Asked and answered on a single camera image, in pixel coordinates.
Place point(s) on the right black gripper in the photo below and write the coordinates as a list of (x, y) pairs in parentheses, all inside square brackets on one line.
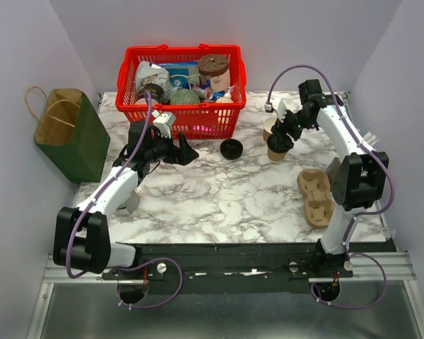
[(281, 128)]

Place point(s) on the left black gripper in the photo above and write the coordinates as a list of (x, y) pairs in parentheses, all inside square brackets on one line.
[(182, 155)]

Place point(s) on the red plastic shopping basket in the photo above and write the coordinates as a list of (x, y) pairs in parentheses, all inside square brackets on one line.
[(202, 121)]

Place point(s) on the brown pulp cup carrier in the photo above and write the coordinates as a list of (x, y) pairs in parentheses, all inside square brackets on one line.
[(318, 206)]

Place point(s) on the brown paper coffee cup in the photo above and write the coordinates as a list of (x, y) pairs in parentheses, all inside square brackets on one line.
[(277, 151)]

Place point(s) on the grey cylinder under left arm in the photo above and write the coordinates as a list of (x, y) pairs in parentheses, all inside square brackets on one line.
[(131, 204)]

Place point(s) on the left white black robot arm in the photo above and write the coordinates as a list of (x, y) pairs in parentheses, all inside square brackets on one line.
[(82, 239)]

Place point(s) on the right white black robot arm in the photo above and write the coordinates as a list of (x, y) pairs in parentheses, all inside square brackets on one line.
[(361, 173)]

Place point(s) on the stack of black cup lids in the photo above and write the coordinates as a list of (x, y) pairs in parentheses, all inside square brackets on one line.
[(231, 149)]

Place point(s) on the green round sponge ball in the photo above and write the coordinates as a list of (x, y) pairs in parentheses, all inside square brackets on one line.
[(185, 97)]

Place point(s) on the beige pump bottle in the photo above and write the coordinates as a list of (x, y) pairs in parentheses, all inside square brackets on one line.
[(224, 96)]

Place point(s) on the grey holder cup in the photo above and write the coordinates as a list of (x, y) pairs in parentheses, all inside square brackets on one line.
[(332, 170)]

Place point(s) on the red bull drink can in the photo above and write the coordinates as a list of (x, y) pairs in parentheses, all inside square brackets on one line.
[(204, 92)]

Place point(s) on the blue box in basket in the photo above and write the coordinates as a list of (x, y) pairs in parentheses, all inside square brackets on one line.
[(184, 74)]

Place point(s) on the silver snack bag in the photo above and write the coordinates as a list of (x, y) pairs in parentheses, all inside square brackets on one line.
[(153, 78)]

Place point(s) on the cork lid beige jar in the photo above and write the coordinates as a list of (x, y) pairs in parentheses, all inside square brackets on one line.
[(214, 70)]

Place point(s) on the green kraft paper bag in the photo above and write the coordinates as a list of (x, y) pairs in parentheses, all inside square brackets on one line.
[(70, 133)]

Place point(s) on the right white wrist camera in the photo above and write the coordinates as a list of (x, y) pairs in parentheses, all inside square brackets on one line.
[(279, 106)]

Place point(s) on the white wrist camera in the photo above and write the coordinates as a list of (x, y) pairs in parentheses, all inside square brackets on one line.
[(279, 106), (163, 121)]

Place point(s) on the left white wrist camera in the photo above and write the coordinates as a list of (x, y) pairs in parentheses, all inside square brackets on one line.
[(163, 121)]

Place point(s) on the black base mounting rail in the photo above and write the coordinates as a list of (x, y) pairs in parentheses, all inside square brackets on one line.
[(231, 268)]

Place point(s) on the aluminium frame rail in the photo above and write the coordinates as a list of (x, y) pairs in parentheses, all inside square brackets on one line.
[(378, 266)]

